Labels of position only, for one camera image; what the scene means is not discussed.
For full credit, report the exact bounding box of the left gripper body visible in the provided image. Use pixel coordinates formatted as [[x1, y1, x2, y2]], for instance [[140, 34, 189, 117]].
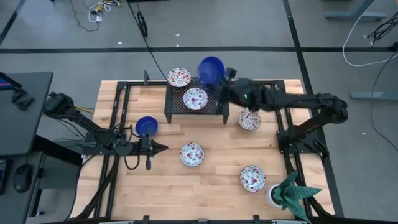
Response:
[[136, 135, 154, 171]]

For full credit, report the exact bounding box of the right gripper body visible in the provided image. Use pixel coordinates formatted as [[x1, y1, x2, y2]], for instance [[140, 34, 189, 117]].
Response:
[[222, 67, 250, 108]]

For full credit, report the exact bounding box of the blue plastic bowl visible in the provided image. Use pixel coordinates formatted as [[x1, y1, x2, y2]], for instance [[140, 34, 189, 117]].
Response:
[[197, 55, 226, 87], [135, 116, 159, 138]]

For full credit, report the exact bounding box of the red floral bowl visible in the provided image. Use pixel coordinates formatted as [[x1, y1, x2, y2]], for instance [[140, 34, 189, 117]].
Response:
[[182, 87, 209, 111], [180, 142, 205, 167], [239, 164, 267, 193]]

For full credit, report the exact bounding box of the dark-rimmed floral bowl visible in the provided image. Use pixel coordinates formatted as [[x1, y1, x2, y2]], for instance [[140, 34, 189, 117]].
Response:
[[238, 108, 262, 131], [167, 67, 192, 88]]

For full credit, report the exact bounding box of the black perforated metal rack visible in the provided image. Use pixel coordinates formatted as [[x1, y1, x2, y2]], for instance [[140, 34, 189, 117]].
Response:
[[164, 77, 231, 125]]

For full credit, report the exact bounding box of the dark grey side table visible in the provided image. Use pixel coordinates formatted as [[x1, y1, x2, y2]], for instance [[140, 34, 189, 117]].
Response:
[[0, 135, 83, 224]]

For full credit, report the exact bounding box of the white plant pot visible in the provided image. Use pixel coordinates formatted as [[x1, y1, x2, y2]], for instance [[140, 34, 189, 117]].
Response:
[[264, 184, 282, 208]]

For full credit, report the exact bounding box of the green artificial plant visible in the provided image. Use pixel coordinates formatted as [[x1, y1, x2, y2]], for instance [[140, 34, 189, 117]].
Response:
[[272, 170, 323, 223]]

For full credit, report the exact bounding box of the black desk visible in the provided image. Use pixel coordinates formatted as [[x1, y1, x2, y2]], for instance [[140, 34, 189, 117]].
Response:
[[0, 71, 54, 157]]

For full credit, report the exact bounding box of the black computer mouse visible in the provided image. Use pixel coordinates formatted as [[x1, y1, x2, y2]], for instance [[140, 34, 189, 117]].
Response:
[[12, 164, 34, 194]]

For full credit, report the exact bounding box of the black screen stand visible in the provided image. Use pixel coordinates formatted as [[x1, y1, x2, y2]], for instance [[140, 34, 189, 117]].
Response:
[[11, 88, 35, 112]]

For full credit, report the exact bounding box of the grey table foot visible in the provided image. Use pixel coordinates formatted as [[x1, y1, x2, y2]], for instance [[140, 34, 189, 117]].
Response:
[[325, 0, 388, 22], [350, 83, 398, 101]]

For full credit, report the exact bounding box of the dark keyboard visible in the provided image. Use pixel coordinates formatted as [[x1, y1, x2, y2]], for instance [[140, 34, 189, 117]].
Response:
[[0, 159, 7, 196]]

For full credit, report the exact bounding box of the computer screen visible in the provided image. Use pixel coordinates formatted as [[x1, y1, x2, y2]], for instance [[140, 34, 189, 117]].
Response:
[[0, 72, 22, 91]]

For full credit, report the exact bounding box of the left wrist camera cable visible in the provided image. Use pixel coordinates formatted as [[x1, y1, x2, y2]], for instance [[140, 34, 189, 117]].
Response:
[[123, 152, 141, 171]]

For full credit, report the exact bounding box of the black base power cable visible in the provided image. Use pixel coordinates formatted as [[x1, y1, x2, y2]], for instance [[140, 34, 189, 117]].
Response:
[[51, 138, 98, 149]]

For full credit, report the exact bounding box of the black aluminium table frame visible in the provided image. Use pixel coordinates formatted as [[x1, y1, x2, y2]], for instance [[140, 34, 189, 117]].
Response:
[[93, 79, 313, 224]]

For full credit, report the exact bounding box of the black adapter cable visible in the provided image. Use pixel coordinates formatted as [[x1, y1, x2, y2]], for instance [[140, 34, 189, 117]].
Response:
[[126, 0, 169, 81]]

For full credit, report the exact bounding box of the yellow wire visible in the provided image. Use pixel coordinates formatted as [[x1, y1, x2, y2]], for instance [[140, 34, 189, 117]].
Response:
[[73, 105, 95, 114]]

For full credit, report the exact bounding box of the black oblong cable adapter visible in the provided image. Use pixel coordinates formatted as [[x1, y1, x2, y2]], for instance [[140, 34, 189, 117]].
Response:
[[137, 11, 149, 38]]

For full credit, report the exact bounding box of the white floor cable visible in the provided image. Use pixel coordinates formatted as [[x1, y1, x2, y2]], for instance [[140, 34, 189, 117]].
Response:
[[341, 0, 398, 68]]

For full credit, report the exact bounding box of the long black floor cable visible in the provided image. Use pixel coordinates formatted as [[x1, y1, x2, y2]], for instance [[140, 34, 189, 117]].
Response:
[[369, 49, 398, 153]]

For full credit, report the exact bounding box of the white yellow cable bundle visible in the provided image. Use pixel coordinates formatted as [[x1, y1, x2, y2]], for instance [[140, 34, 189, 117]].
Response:
[[88, 0, 123, 24]]

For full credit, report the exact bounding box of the thin black floor cable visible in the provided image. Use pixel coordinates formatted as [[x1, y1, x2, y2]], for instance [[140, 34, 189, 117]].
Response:
[[68, 0, 101, 33]]

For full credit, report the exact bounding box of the tangled black cable bundle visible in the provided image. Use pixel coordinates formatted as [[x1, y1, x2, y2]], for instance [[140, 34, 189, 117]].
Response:
[[366, 12, 398, 48]]

